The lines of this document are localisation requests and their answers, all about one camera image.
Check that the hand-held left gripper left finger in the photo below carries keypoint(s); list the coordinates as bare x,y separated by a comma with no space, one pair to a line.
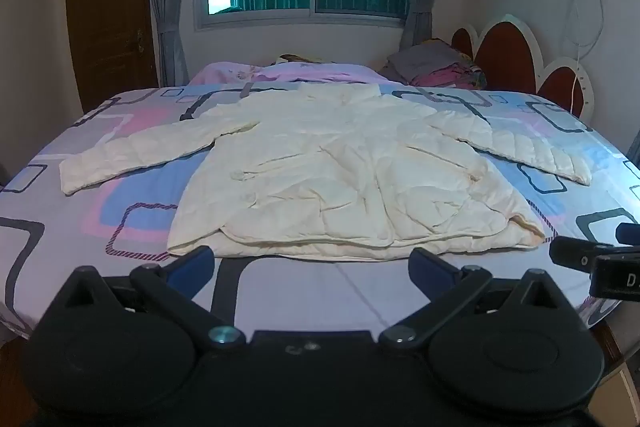
192,265

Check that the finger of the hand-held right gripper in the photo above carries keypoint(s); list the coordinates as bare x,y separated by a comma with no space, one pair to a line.
575,253
629,233

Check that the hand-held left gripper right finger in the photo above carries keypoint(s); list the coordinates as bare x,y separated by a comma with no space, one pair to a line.
431,268

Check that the cream white padded jacket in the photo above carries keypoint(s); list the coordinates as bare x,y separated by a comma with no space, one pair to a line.
325,167

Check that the bed with patterned sheet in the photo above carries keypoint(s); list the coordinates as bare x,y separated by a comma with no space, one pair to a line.
300,287

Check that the pink patterned cloth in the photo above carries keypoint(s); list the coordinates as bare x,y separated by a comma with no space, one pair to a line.
457,76

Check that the red and white headboard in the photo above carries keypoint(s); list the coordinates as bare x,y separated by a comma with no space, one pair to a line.
505,52

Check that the pink pillow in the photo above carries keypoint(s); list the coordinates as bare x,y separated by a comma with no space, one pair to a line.
300,72

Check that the brown wooden door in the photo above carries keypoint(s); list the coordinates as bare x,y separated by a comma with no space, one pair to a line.
105,7

